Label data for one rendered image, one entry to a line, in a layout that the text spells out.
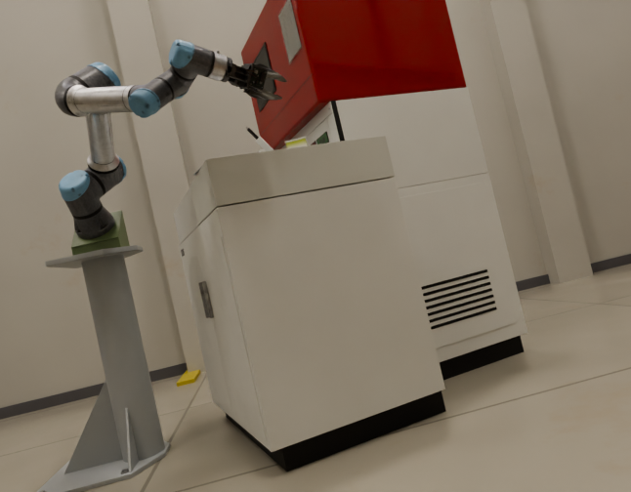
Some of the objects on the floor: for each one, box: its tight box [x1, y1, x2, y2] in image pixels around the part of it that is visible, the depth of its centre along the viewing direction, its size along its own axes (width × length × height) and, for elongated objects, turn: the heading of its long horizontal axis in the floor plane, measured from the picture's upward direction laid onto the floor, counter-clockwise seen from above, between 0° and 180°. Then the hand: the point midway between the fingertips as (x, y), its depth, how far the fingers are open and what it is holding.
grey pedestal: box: [37, 245, 171, 492], centre depth 208 cm, size 51×44×82 cm
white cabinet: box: [179, 178, 446, 472], centre depth 211 cm, size 64×96×82 cm, turn 122°
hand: (279, 88), depth 167 cm, fingers open, 4 cm apart
